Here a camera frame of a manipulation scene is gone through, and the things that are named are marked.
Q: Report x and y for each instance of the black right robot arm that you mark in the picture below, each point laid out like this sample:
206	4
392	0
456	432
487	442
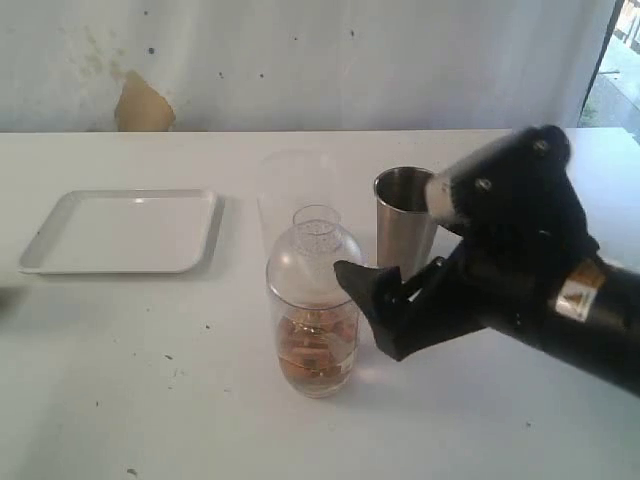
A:
607	297

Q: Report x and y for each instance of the stainless steel cup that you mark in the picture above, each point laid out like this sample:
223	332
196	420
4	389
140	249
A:
405	229

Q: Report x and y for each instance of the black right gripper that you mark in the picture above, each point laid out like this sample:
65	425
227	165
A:
527	234

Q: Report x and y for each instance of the frosted translucent plastic cup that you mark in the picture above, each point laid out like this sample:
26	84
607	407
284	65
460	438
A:
287	181

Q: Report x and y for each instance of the wooden pieces and coin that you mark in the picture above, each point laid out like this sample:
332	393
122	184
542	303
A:
317	353

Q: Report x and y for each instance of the clear measuring cup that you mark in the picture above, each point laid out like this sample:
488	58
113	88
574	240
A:
315	313

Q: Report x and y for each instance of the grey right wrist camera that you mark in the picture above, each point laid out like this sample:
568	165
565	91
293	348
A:
448	191

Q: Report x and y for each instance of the white rectangular plastic tray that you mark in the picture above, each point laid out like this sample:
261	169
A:
138	231

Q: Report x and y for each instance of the clear plastic dome lid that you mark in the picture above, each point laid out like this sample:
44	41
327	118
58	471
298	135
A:
300	268

